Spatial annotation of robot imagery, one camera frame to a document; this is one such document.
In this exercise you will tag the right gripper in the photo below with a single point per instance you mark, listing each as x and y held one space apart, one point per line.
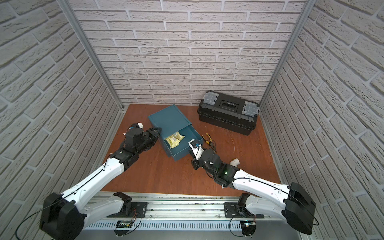
194 165

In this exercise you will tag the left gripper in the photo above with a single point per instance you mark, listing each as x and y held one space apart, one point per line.
153 134

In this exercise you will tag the yellow cookie packet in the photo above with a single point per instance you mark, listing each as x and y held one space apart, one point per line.
172 141
178 136

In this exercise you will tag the teal drawer cabinet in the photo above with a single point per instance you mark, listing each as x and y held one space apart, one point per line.
170 120

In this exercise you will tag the teal top drawer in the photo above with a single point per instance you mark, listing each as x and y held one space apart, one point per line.
183 148

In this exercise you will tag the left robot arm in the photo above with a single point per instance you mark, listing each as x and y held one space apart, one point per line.
65 215

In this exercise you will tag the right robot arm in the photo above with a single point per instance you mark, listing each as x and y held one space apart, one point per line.
288 202

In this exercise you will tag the black plastic toolbox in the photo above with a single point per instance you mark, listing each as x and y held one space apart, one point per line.
228 112

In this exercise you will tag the right controller board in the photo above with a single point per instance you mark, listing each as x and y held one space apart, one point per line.
248 228

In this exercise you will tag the controller board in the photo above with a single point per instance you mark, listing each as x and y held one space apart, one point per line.
123 228
248 228

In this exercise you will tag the left controller board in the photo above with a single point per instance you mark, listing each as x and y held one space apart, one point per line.
123 228

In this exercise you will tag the left corner aluminium profile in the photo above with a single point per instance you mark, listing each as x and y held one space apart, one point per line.
73 20

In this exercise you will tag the corner aluminium profile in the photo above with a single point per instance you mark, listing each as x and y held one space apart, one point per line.
73 20
307 8

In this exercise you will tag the right corner aluminium profile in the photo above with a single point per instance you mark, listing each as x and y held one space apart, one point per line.
307 8

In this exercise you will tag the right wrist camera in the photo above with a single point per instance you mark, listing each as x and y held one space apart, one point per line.
196 148

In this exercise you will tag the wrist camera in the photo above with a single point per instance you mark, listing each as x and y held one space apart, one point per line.
136 125
196 148

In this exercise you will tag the yellow handled pliers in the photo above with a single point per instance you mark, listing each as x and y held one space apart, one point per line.
210 142

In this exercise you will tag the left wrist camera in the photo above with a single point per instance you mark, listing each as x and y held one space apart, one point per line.
136 125

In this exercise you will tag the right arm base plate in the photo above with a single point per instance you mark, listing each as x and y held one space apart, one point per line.
233 210

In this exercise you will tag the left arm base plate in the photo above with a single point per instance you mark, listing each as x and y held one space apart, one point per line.
131 209

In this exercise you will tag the aluminium mounting rail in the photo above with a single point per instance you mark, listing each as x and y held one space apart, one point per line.
191 207

